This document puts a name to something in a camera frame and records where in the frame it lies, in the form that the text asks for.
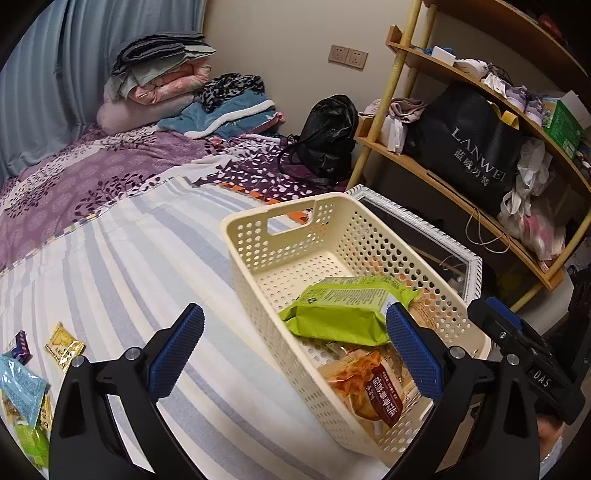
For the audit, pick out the small green snack packet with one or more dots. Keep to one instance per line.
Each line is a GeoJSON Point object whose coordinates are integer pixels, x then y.
{"type": "Point", "coordinates": [32, 445]}

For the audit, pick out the pink floral quilt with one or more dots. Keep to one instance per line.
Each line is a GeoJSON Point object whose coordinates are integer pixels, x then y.
{"type": "Point", "coordinates": [161, 87]}

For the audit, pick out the pink plastic bag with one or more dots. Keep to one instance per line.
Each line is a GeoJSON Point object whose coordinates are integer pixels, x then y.
{"type": "Point", "coordinates": [542, 235]}

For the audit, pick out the purple floral bed sheet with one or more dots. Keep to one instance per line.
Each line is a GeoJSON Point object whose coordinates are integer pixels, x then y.
{"type": "Point", "coordinates": [92, 184]}

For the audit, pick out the white paper bag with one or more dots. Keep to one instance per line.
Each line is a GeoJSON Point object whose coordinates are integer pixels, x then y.
{"type": "Point", "coordinates": [396, 134]}

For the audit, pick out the grey purple sneaker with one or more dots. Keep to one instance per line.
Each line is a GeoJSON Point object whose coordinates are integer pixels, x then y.
{"type": "Point", "coordinates": [526, 104]}

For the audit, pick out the blue curtain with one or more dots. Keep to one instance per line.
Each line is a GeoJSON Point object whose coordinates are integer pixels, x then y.
{"type": "Point", "coordinates": [69, 69]}

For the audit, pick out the small yellow snack packet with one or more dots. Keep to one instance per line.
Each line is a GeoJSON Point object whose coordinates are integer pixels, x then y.
{"type": "Point", "coordinates": [62, 346]}

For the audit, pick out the black tote bag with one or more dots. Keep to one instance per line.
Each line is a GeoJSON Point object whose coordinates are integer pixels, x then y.
{"type": "Point", "coordinates": [461, 138]}

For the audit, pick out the leopard print scarf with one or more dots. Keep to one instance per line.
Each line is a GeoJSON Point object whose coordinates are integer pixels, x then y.
{"type": "Point", "coordinates": [226, 87]}

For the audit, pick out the cream perforated plastic basket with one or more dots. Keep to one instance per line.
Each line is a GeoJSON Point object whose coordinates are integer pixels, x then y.
{"type": "Point", "coordinates": [277, 267]}

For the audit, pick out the mauve folded quilt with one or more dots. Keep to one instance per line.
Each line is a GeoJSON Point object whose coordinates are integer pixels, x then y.
{"type": "Point", "coordinates": [129, 115]}

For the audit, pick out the beige folded cloth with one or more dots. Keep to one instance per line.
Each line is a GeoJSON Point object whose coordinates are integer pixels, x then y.
{"type": "Point", "coordinates": [401, 108]}

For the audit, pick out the tan chips bag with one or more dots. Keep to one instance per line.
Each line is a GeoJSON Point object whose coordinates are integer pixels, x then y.
{"type": "Point", "coordinates": [364, 392]}

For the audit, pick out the green cardboard box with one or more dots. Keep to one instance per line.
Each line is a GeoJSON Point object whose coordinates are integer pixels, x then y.
{"type": "Point", "coordinates": [561, 124]}

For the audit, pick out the small purple snack packet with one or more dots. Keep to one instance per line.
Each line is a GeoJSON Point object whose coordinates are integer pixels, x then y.
{"type": "Point", "coordinates": [21, 346]}

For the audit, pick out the white framed mirror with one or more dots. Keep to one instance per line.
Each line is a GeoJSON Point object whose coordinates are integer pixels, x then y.
{"type": "Point", "coordinates": [415, 224]}

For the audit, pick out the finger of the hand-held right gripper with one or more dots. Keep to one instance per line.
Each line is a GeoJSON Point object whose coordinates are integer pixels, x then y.
{"type": "Point", "coordinates": [505, 314]}
{"type": "Point", "coordinates": [485, 321]}

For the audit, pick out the wooden shelf rack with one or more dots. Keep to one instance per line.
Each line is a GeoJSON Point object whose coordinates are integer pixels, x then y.
{"type": "Point", "coordinates": [398, 62]}

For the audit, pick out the white sneaker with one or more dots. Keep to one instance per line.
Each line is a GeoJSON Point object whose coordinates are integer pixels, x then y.
{"type": "Point", "coordinates": [475, 69]}

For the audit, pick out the large yellow snack packet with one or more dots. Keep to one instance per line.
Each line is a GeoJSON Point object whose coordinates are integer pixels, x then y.
{"type": "Point", "coordinates": [45, 410]}

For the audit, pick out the small white box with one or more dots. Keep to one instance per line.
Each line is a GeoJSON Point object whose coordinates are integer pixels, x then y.
{"type": "Point", "coordinates": [443, 55]}

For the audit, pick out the striped bed sheet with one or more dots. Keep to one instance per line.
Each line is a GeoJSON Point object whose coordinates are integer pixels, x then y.
{"type": "Point", "coordinates": [138, 277]}

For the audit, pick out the light blue snack packet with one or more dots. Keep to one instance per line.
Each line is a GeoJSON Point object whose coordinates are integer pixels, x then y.
{"type": "Point", "coordinates": [23, 387]}

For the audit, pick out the white plastic bag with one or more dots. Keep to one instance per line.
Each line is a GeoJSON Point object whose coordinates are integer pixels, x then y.
{"type": "Point", "coordinates": [531, 170]}

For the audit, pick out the large green snack pack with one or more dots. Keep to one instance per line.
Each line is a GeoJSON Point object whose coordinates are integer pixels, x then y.
{"type": "Point", "coordinates": [341, 318]}

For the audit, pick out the beige wall socket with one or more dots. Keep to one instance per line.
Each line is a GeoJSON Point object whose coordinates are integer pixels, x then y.
{"type": "Point", "coordinates": [339, 54]}
{"type": "Point", "coordinates": [358, 58]}

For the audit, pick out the person's right hand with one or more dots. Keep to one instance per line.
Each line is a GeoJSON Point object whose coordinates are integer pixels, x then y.
{"type": "Point", "coordinates": [549, 438]}

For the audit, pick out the black handbag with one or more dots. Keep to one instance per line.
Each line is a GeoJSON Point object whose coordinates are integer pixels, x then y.
{"type": "Point", "coordinates": [328, 134]}

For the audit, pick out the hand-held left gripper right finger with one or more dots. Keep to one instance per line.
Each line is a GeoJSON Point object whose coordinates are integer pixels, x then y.
{"type": "Point", "coordinates": [415, 355]}

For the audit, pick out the grey folded blanket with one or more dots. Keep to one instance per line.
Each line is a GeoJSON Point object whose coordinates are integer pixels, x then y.
{"type": "Point", "coordinates": [157, 50]}

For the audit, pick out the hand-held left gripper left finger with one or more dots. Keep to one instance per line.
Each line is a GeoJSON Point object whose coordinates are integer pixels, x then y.
{"type": "Point", "coordinates": [178, 350]}

